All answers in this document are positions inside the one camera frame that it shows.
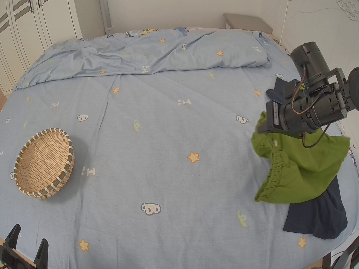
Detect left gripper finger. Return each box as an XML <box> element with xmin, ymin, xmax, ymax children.
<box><xmin>5</xmin><ymin>224</ymin><xmax>22</xmax><ymax>251</ymax></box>
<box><xmin>33</xmin><ymin>238</ymin><xmax>49</xmax><ymax>269</ymax></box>

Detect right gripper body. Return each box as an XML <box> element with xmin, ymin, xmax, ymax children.
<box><xmin>257</xmin><ymin>82</ymin><xmax>349</xmax><ymax>138</ymax></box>

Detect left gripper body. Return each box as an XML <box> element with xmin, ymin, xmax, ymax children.
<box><xmin>0</xmin><ymin>244</ymin><xmax>35</xmax><ymax>269</ymax></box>

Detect green shorts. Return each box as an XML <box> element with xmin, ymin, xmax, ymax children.
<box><xmin>250</xmin><ymin>112</ymin><xmax>351</xmax><ymax>204</ymax></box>

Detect round woven basket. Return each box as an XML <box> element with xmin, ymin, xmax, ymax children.
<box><xmin>14</xmin><ymin>128</ymin><xmax>76</xmax><ymax>200</ymax></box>

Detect bed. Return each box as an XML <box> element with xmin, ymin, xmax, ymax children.
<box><xmin>0</xmin><ymin>0</ymin><xmax>359</xmax><ymax>269</ymax></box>

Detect dark blue T-shirt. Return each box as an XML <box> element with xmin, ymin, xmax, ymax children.
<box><xmin>266</xmin><ymin>77</ymin><xmax>348</xmax><ymax>240</ymax></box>

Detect grey bedside table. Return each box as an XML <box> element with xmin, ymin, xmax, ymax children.
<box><xmin>223</xmin><ymin>13</ymin><xmax>274</xmax><ymax>35</ymax></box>

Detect pale blue quilt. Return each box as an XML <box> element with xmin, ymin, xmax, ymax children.
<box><xmin>15</xmin><ymin>27</ymin><xmax>273</xmax><ymax>90</ymax></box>

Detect white wardrobe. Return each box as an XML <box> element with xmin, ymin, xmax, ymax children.
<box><xmin>0</xmin><ymin>0</ymin><xmax>84</xmax><ymax>95</ymax></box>

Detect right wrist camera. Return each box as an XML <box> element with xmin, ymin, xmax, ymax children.
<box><xmin>283</xmin><ymin>79</ymin><xmax>303</xmax><ymax>103</ymax></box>

